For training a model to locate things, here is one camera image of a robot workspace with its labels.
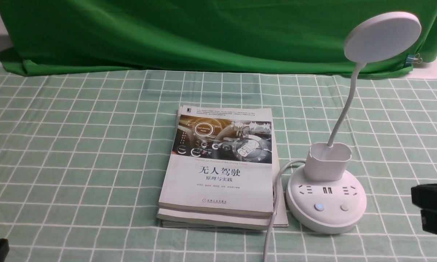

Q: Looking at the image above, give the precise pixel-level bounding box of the green checkered tablecloth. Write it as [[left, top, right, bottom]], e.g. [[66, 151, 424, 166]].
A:
[[0, 66, 437, 262]]

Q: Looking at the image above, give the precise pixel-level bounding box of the white desk lamp with base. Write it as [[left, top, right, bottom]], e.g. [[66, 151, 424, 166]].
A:
[[286, 11, 422, 234]]

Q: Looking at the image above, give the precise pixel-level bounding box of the blue binder clip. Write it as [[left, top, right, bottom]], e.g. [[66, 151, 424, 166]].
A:
[[404, 53, 423, 67]]

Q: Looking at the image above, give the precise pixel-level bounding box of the top self-driving textbook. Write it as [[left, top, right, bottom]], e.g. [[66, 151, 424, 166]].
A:
[[158, 106, 274, 217]]

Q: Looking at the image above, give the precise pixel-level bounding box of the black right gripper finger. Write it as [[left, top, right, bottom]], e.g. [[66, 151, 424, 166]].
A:
[[421, 209, 437, 235], [410, 183, 437, 210]]

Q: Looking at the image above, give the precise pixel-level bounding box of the white lamp power cable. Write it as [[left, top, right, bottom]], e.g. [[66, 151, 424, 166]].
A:
[[262, 159, 307, 262]]

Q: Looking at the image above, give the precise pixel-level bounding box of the green backdrop cloth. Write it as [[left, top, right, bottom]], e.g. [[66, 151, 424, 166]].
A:
[[0, 0, 437, 77]]

